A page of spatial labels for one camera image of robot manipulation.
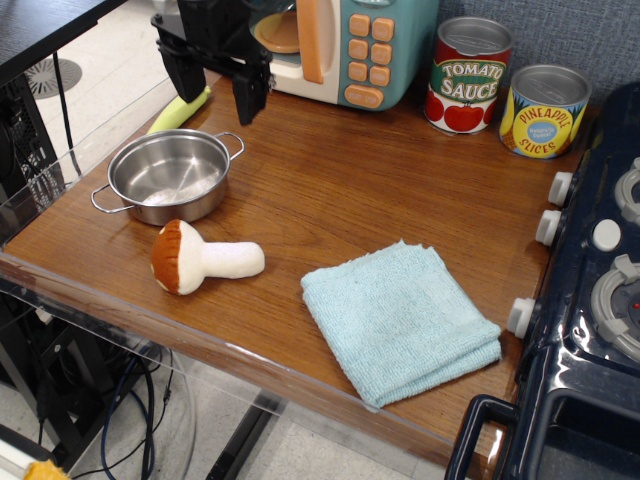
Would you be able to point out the orange fuzzy object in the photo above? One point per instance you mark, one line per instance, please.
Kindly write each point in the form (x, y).
(44, 470)

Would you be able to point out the small steel pot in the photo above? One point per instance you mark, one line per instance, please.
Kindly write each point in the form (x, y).
(170, 174)

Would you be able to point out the green handled metal spoon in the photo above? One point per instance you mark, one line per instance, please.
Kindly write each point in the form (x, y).
(178, 111)

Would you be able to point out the light blue folded cloth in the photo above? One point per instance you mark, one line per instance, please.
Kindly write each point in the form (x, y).
(398, 323)

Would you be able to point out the teal toy microwave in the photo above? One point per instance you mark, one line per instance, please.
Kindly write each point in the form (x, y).
(359, 54)

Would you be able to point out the dark blue toy stove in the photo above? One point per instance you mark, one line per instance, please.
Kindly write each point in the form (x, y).
(576, 410)

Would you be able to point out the pineapple slices can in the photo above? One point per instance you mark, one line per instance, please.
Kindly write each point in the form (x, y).
(544, 110)

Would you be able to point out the black desk at left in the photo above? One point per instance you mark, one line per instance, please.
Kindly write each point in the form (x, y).
(33, 30)

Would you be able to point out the clear acrylic table guard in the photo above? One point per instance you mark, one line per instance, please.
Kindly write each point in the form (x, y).
(316, 185)

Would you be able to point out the tomato sauce can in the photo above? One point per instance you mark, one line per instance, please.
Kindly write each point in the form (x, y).
(469, 64)

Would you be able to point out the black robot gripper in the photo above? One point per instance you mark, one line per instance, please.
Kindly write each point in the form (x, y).
(215, 35)

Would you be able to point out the plush brown white mushroom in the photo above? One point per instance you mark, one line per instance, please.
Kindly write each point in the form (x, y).
(181, 260)

